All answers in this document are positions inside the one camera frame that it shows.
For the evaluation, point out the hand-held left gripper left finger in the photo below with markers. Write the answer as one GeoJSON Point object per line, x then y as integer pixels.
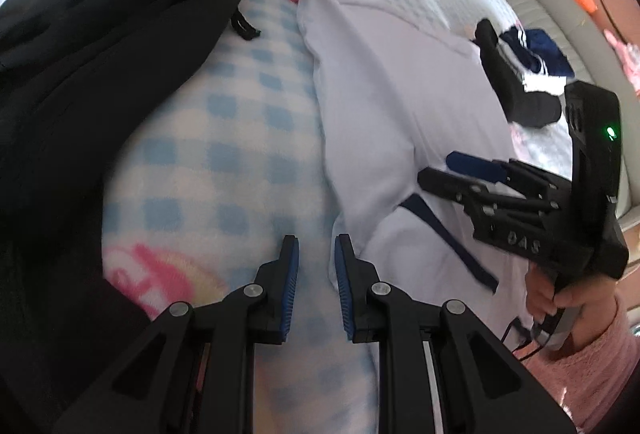
{"type": "Point", "coordinates": [290, 284]}

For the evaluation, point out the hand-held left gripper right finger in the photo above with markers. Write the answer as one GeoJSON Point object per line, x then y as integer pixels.
{"type": "Point", "coordinates": [345, 284]}

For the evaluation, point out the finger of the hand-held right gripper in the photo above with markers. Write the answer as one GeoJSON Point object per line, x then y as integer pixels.
{"type": "Point", "coordinates": [442, 179]}
{"type": "Point", "coordinates": [470, 163]}

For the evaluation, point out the pale shirt with navy trim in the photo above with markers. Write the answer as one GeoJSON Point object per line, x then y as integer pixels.
{"type": "Point", "coordinates": [390, 89]}

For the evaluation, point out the person's right forearm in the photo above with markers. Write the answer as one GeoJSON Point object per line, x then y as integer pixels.
{"type": "Point", "coordinates": [600, 364]}

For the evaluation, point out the person's right hand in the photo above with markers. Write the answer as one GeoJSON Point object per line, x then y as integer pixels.
{"type": "Point", "coordinates": [537, 289]}

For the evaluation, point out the black folded garment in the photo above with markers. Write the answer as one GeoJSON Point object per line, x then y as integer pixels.
{"type": "Point", "coordinates": [505, 79]}

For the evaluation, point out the white printed folded garment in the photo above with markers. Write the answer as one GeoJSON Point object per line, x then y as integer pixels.
{"type": "Point", "coordinates": [542, 87]}

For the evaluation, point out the navy striped folded garment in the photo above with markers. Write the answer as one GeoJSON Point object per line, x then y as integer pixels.
{"type": "Point", "coordinates": [547, 49]}

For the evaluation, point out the pink white plush toy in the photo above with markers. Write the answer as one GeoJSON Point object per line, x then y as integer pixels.
{"type": "Point", "coordinates": [625, 59]}

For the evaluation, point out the printed checkered blanket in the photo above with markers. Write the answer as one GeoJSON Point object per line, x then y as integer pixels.
{"type": "Point", "coordinates": [210, 164]}

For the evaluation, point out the black jacket with white stripe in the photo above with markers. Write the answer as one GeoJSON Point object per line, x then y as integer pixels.
{"type": "Point", "coordinates": [100, 89]}

